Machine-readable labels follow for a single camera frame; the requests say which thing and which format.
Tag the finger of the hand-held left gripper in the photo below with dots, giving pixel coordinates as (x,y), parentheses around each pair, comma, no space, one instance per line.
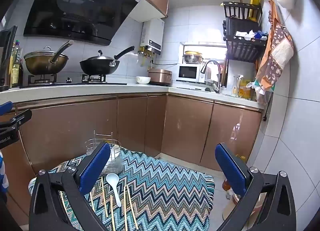
(17,118)
(5,108)

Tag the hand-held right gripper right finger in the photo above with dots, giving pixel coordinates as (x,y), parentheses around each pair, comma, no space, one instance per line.
(231,171)

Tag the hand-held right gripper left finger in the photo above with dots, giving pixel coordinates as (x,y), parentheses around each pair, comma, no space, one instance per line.
(96,166)

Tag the wooden chopstick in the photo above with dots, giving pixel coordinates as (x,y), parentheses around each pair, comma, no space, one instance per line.
(92,199)
(125,208)
(62,199)
(112,212)
(131,204)
(104,196)

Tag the person's left hand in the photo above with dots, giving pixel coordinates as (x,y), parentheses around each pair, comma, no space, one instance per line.
(2,171)

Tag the amber oil bottle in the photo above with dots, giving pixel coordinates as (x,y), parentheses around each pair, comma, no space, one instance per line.
(226,184)

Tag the dark sauce bottle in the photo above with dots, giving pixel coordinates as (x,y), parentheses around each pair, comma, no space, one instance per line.
(21,73)

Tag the lined trash bin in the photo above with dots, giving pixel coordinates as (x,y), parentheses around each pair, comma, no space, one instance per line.
(252,206)

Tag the large cooking oil bottle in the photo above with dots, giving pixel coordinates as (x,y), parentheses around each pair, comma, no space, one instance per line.
(15,66)

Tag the brown electric kettle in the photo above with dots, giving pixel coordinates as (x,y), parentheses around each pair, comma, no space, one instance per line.
(6,53)

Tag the black gas stove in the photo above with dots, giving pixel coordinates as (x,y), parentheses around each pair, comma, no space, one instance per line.
(62,83)

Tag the bronze wok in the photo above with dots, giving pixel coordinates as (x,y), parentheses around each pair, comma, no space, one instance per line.
(45,65)

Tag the glass wok lid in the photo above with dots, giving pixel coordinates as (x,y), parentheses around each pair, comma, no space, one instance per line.
(37,55)

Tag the brown lower cabinets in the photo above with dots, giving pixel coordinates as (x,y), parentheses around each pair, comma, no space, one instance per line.
(187,126)

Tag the zigzag patterned cloth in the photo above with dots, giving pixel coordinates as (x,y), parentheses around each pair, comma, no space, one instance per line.
(165,191)

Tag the white plastic bag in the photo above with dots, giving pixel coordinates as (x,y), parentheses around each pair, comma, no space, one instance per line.
(262,93)

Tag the yellow detergent bottle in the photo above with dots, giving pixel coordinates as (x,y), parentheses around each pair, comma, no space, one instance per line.
(245,88)

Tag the clear spray bottle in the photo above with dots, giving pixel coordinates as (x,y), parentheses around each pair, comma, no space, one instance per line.
(235,87)

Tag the black wok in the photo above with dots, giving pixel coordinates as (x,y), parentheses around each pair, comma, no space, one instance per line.
(97,68)

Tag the white bowl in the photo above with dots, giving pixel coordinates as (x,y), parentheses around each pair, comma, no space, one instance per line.
(143,80)

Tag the steel wok lid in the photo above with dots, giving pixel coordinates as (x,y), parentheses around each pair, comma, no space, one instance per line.
(96,58)

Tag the cutting board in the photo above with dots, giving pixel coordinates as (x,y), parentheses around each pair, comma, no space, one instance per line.
(225,71)

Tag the steel faucet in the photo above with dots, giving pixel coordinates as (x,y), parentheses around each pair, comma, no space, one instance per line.
(217,71)

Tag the white microwave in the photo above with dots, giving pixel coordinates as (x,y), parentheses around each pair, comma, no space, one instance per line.
(187,72)

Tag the brown rice cooker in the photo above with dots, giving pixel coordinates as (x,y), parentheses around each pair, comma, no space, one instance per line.
(160,77)

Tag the steel bowl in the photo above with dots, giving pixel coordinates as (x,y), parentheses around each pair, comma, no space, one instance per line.
(192,58)

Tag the brass water heater pipes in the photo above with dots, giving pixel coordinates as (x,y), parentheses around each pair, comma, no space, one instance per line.
(143,56)

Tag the black range hood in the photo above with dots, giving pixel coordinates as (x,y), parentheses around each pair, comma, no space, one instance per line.
(75,8)

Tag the floral patchwork apron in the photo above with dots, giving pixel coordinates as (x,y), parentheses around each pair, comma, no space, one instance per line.
(275,51)

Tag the white rag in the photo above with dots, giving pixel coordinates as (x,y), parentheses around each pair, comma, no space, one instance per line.
(246,35)

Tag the white water heater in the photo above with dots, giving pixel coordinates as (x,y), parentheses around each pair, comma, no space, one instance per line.
(152,33)

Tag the black wall rack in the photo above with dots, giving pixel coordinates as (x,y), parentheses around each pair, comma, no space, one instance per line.
(242,23)

